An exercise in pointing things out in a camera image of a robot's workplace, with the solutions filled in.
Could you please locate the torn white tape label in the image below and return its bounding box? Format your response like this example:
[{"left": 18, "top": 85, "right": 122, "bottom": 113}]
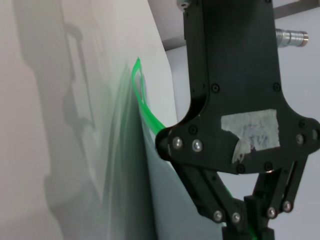
[{"left": 220, "top": 108, "right": 280, "bottom": 165}]

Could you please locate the clear document bag green zip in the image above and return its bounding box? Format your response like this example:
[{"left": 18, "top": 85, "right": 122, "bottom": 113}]
[{"left": 101, "top": 56, "right": 254, "bottom": 240}]

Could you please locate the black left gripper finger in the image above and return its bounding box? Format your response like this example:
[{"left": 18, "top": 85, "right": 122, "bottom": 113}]
[
  {"left": 243, "top": 154, "right": 309, "bottom": 240},
  {"left": 171, "top": 161, "right": 251, "bottom": 240}
]

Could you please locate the left gripper silver plug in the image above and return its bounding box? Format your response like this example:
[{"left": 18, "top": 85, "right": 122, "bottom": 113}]
[{"left": 274, "top": 28, "right": 309, "bottom": 48}]

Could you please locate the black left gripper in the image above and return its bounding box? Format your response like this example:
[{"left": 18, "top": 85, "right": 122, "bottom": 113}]
[{"left": 154, "top": 0, "right": 320, "bottom": 176}]

